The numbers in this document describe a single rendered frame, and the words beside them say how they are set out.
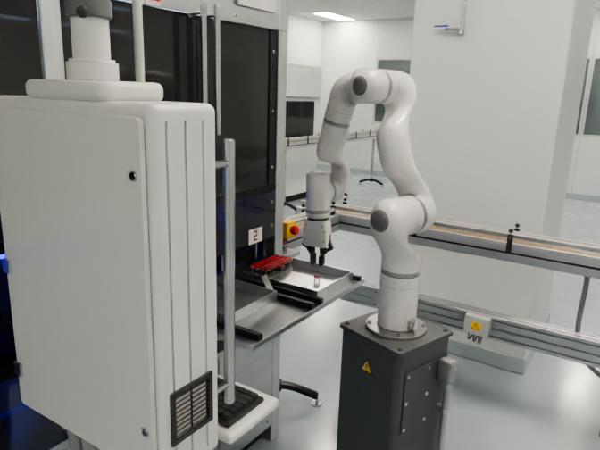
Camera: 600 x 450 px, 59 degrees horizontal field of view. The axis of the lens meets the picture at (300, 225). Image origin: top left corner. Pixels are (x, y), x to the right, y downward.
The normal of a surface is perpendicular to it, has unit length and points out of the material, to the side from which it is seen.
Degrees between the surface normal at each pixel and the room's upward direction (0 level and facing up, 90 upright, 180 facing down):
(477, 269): 90
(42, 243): 90
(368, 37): 90
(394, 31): 90
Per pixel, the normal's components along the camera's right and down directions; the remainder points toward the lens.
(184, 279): 0.84, 0.16
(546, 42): -0.55, 0.18
